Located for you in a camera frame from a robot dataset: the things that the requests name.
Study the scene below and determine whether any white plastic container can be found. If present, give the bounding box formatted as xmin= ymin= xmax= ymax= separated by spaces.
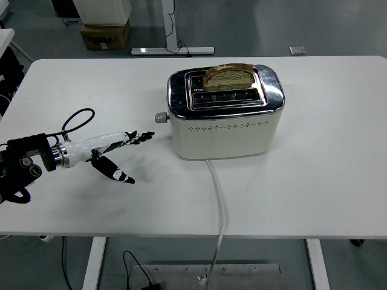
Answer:
xmin=72 ymin=0 xmax=132 ymax=26

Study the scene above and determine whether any white toaster power cord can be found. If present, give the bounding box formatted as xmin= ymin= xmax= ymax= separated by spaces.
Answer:
xmin=205 ymin=159 xmax=228 ymax=286

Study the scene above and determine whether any black equipment rack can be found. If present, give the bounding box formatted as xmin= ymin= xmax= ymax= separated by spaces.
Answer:
xmin=0 ymin=47 xmax=25 ymax=117

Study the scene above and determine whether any brown cardboard box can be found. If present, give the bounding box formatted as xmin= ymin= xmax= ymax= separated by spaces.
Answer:
xmin=79 ymin=20 xmax=131 ymax=51

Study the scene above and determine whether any white side table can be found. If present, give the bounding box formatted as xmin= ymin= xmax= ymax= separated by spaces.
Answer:
xmin=0 ymin=28 xmax=34 ymax=63

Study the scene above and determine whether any thin black hanging cable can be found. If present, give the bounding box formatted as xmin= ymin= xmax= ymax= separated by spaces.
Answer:
xmin=61 ymin=236 xmax=73 ymax=290

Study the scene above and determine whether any brown bread slice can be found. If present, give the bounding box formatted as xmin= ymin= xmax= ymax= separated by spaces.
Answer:
xmin=202 ymin=62 xmax=255 ymax=92

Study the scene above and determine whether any black cable with power adapter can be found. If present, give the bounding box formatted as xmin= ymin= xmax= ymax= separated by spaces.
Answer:
xmin=122 ymin=250 xmax=163 ymax=290

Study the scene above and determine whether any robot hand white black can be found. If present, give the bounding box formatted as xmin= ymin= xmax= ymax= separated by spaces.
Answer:
xmin=62 ymin=130 xmax=155 ymax=185

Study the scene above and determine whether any grey metal plate with screws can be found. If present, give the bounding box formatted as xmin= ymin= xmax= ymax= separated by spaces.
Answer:
xmin=132 ymin=263 xmax=281 ymax=290

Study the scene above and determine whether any white desk leg with foot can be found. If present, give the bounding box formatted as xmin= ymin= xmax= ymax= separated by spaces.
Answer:
xmin=131 ymin=0 xmax=215 ymax=56

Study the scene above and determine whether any white table leg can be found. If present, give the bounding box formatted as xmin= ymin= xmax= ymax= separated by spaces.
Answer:
xmin=81 ymin=236 xmax=107 ymax=290
xmin=305 ymin=239 xmax=331 ymax=290

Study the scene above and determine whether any black box on floor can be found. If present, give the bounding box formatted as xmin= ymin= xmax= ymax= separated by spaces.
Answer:
xmin=50 ymin=0 xmax=81 ymax=18

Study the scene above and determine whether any cream and chrome toaster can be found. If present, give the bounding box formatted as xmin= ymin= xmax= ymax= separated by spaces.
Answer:
xmin=166 ymin=63 xmax=285 ymax=161

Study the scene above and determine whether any thin black cable on desk leg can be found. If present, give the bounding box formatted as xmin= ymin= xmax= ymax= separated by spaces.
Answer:
xmin=164 ymin=0 xmax=193 ymax=58

